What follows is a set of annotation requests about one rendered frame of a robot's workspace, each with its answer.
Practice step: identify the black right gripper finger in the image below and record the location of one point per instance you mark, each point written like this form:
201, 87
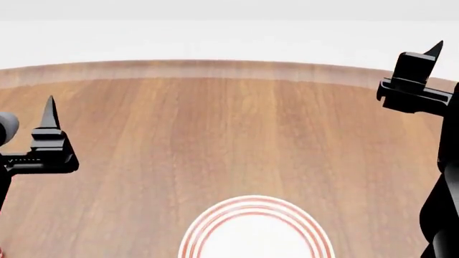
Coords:
412, 70

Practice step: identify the grey cylinder on left gripper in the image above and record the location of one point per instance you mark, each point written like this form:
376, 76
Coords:
8, 126

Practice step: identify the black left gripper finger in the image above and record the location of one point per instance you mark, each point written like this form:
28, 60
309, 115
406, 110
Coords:
49, 134

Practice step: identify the white plate with red rings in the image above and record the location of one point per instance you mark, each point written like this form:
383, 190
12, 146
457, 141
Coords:
256, 236

